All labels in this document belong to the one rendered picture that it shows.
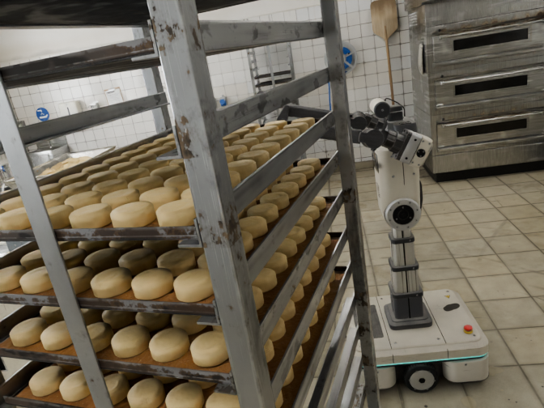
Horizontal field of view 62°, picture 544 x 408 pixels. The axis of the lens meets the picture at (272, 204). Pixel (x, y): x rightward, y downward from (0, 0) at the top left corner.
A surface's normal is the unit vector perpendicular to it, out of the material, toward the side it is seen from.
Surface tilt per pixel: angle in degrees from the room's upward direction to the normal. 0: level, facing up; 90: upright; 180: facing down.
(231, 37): 90
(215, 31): 90
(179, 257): 0
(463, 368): 90
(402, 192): 101
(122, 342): 0
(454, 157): 90
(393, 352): 31
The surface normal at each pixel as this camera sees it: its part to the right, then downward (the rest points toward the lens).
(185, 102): -0.33, 0.35
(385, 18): -0.11, 0.19
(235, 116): 0.93, -0.04
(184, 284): -0.16, -0.94
